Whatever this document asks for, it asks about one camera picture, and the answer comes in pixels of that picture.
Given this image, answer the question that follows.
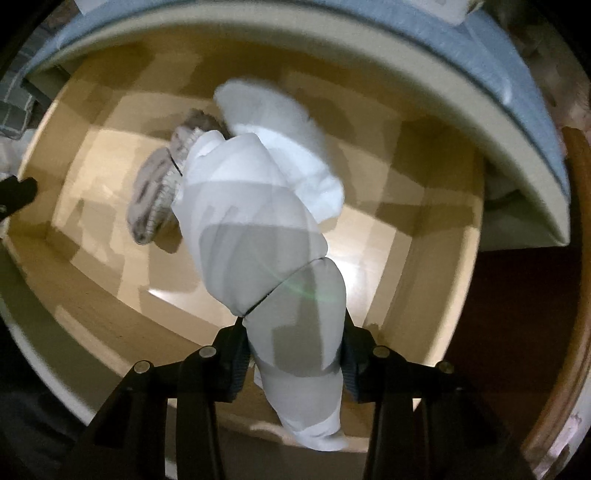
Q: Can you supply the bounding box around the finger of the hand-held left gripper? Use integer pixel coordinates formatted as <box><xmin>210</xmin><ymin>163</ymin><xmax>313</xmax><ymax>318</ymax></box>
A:
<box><xmin>0</xmin><ymin>176</ymin><xmax>38</xmax><ymax>217</ymax></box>

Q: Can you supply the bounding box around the blue checked cloth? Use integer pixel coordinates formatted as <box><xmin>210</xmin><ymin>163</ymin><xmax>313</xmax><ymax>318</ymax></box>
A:
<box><xmin>23</xmin><ymin>0</ymin><xmax>573</xmax><ymax>185</ymax></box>

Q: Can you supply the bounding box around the plain white underwear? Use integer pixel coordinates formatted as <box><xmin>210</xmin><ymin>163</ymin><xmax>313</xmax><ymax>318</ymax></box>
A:
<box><xmin>171</xmin><ymin>78</ymin><xmax>349</xmax><ymax>452</ymax></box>

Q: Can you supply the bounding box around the grey plaid cloth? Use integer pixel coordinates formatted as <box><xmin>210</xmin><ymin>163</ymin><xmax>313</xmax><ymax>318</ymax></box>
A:
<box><xmin>0</xmin><ymin>69</ymin><xmax>38</xmax><ymax>139</ymax></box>

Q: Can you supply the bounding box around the grey wooden drawer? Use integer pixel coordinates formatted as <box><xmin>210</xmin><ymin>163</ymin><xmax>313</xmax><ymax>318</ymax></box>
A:
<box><xmin>0</xmin><ymin>25</ymin><xmax>488</xmax><ymax>446</ymax></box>

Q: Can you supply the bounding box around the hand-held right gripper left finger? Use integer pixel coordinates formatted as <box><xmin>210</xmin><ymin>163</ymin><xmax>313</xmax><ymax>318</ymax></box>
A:
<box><xmin>60</xmin><ymin>323</ymin><xmax>252</xmax><ymax>480</ymax></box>

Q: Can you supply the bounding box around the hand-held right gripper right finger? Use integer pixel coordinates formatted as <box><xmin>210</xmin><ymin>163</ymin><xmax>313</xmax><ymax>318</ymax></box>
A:
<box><xmin>339</xmin><ymin>307</ymin><xmax>527</xmax><ymax>480</ymax></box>

